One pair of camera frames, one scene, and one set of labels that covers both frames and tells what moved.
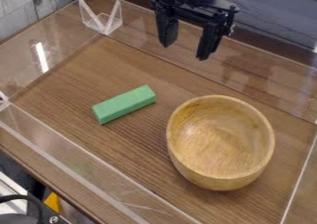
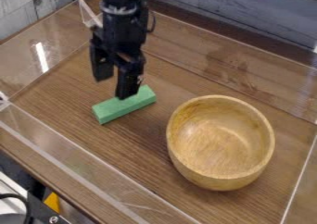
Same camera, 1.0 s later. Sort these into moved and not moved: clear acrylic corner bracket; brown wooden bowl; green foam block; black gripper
Moved: black gripper
Not moved: clear acrylic corner bracket; green foam block; brown wooden bowl
